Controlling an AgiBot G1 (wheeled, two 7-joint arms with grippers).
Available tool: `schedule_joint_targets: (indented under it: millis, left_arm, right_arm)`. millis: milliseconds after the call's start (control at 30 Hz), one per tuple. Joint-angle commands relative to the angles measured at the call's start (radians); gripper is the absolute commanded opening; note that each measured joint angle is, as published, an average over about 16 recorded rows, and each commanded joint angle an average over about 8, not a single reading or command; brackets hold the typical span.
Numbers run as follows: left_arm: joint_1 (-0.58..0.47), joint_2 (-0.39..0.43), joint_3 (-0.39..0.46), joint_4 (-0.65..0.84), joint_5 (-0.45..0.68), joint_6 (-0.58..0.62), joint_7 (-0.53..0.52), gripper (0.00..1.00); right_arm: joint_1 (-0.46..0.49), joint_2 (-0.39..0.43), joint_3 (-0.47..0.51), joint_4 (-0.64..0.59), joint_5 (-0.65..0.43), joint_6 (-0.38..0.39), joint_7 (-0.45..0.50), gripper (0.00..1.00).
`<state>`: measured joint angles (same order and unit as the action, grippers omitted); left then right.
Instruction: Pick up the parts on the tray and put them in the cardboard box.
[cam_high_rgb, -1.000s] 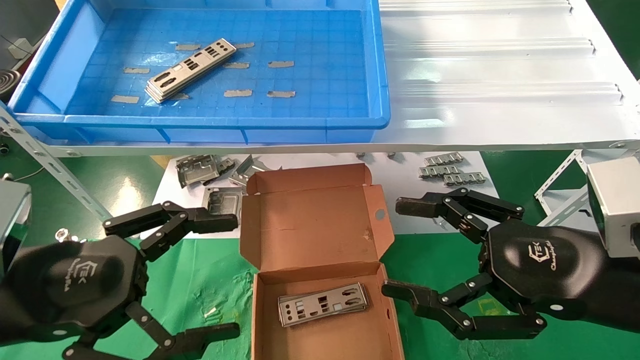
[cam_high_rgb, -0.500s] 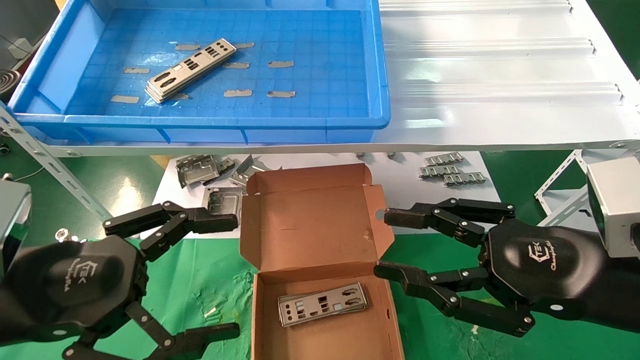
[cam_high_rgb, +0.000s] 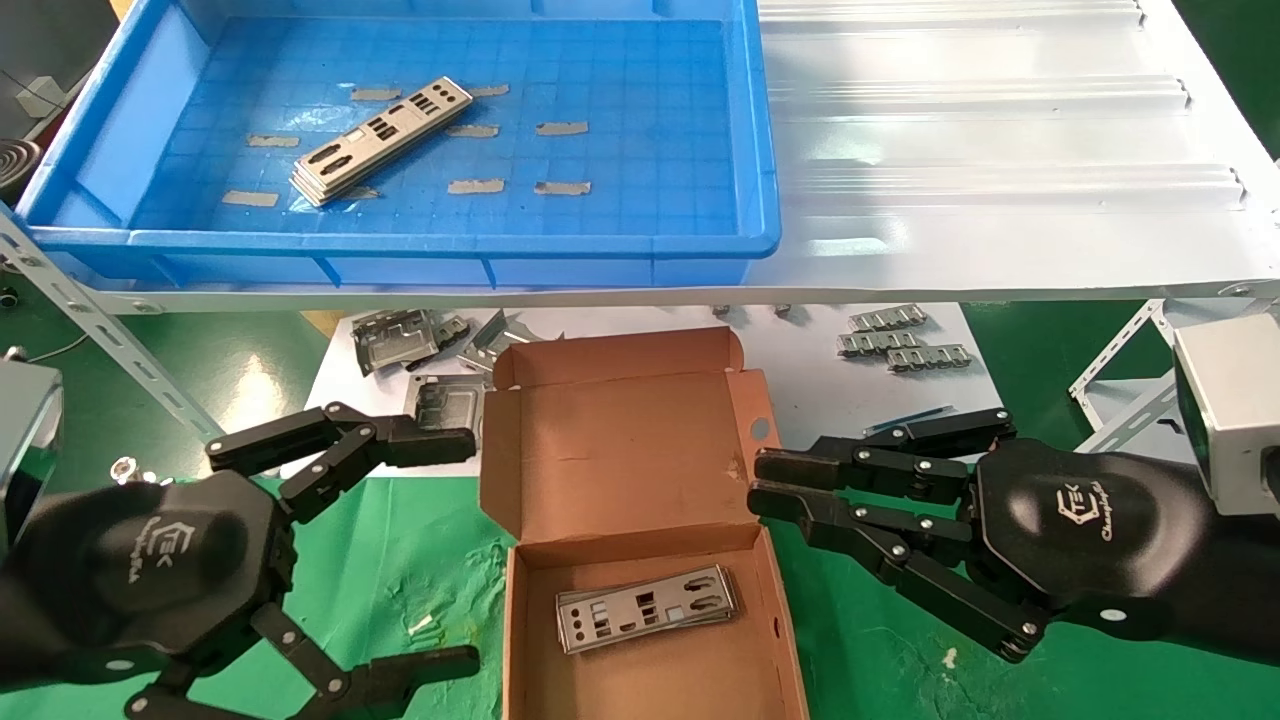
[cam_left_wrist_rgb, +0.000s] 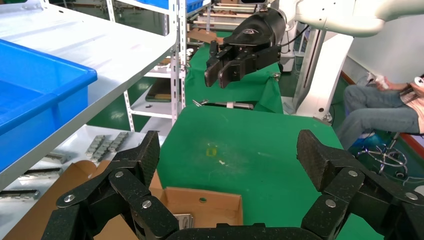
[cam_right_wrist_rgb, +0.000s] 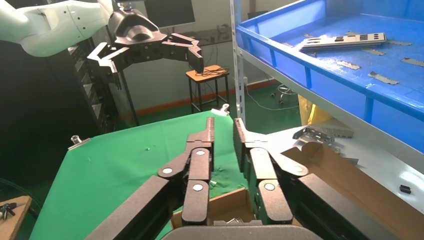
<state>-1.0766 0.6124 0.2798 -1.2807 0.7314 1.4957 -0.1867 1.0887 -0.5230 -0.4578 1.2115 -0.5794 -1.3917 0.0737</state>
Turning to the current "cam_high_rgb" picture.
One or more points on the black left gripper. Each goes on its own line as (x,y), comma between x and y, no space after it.
(150,570)

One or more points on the white perforated angle bracket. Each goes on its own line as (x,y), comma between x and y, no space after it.
(1115,350)
(1135,412)

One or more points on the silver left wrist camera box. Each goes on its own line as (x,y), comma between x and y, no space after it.
(25,430)

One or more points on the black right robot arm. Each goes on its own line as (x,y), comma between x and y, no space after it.
(1245,590)

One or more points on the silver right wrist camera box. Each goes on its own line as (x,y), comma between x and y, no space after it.
(1235,400)

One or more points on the white ribbed metal shelf panel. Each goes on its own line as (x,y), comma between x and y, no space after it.
(1000,200)

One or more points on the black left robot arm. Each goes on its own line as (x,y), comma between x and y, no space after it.
(12,630)

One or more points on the small slotted metal strip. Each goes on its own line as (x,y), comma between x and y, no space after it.
(880,343)
(887,318)
(930,357)

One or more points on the small grey metal bracket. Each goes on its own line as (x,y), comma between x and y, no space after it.
(455,330)

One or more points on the grey stamped metal bracket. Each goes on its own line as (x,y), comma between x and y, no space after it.
(393,340)

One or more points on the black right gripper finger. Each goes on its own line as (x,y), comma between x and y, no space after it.
(800,467)

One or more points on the brown cardboard box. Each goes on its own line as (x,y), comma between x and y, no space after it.
(620,450)

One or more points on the grey masking tape strip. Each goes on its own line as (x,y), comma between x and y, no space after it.
(375,94)
(561,128)
(561,188)
(249,198)
(472,130)
(273,141)
(490,90)
(475,186)

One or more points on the silver metal IO shield plate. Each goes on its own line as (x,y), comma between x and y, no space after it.
(318,201)
(722,592)
(403,125)

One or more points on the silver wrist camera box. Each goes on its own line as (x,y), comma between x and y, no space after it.
(1235,400)
(25,430)

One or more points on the grey spiral metal coil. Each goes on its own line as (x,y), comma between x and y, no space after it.
(15,165)

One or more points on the grey stamped metal frame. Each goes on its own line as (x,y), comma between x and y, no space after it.
(450,395)

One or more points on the small white block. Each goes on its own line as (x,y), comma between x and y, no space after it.
(40,95)

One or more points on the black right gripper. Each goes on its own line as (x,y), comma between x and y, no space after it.
(1090,530)

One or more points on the silver metal washer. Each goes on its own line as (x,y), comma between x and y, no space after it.
(125,468)

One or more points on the grey perforated steel shelf brace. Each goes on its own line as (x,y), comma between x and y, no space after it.
(110,335)

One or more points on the bent silver metal plate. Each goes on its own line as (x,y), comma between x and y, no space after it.
(495,340)

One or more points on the blue plastic tray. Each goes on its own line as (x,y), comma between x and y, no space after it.
(650,200)

